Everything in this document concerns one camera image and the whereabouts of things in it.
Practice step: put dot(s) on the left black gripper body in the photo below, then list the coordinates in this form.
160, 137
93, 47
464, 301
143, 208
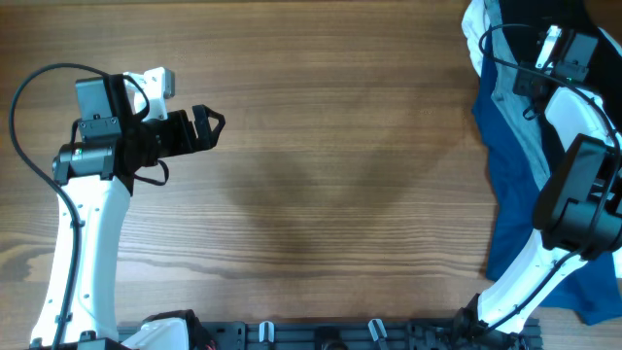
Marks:
163, 138

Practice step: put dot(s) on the black shorts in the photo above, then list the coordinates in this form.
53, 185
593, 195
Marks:
530, 18

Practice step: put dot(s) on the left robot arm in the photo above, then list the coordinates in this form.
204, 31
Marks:
124, 126

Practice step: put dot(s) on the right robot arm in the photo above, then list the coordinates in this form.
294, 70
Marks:
561, 255

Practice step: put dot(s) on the light blue denim shorts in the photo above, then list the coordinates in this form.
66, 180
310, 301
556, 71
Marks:
512, 106

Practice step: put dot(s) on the blue t-shirt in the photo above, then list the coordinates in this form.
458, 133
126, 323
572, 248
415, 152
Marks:
592, 291

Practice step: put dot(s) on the left grey rail clip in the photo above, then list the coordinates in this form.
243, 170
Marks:
266, 332

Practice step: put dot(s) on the grey rail clip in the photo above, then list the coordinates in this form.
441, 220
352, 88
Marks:
266, 332
377, 330

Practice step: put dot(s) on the right grey rail clip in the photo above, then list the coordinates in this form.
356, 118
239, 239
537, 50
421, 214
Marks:
377, 330

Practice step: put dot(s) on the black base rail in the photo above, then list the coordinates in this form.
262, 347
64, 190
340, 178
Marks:
416, 334

